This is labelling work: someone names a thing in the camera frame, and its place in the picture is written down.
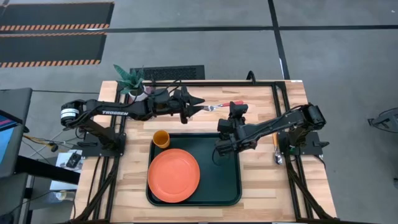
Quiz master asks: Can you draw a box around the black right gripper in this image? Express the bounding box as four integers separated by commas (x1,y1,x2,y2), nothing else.
215,118,259,157

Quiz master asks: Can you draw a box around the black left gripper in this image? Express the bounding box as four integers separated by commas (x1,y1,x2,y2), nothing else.
148,85,208,124

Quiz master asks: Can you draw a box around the fork with red handle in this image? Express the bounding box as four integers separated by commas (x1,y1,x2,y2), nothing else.
203,100,245,112

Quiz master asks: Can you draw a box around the yellow-orange plastic cup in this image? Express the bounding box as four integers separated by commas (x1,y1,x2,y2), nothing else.
152,129,171,149

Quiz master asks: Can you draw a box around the spoon with orange handle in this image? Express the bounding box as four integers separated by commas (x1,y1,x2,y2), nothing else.
272,133,284,166

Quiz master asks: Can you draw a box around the orange plastic plate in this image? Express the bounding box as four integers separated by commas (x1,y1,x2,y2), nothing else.
147,148,201,204

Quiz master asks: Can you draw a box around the dark green plastic tray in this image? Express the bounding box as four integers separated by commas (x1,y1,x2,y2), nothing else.
146,133,243,207

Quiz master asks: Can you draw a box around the black floor grille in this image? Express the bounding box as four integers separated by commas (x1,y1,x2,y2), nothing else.
129,64,206,82

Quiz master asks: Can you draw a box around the white plant pot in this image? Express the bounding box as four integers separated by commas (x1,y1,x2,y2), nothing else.
127,85,150,102

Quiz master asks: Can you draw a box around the green artificial plant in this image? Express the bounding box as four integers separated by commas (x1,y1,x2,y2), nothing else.
113,64,146,95

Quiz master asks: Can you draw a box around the small black handheld device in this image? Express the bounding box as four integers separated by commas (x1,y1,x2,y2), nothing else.
65,151,82,169

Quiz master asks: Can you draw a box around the white paper sheet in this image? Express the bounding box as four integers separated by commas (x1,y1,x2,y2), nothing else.
55,149,84,172

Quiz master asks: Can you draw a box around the black hazard-striped floor mat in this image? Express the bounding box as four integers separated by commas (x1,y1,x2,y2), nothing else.
0,1,115,32
0,32,108,68

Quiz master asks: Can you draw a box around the black chair base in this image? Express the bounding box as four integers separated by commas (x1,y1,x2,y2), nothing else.
368,107,398,134

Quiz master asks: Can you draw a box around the black desk beam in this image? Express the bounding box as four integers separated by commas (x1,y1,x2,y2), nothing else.
14,155,81,185

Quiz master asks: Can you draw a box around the dark grey panel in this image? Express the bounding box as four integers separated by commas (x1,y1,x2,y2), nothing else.
0,87,34,131

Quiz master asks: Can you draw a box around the computer monitor with blue screen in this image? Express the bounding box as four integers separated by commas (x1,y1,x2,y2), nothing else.
0,108,25,179

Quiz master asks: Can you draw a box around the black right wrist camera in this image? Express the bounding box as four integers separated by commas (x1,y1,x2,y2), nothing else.
228,102,249,119

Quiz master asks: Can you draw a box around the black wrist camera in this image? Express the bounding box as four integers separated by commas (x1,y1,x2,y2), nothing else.
228,102,249,119
152,88,175,105

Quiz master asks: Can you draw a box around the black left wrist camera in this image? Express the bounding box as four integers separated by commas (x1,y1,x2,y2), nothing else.
152,88,175,105

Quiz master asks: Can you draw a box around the black aluminium table frame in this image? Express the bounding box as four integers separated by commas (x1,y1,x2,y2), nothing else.
73,80,335,222

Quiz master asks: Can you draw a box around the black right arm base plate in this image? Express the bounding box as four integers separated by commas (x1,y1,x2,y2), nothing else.
277,131,330,156

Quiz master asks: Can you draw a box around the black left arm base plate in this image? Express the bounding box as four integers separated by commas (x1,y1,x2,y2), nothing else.
81,132,127,157

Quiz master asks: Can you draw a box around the yellow cable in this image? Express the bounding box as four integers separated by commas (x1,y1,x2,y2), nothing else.
22,133,60,147

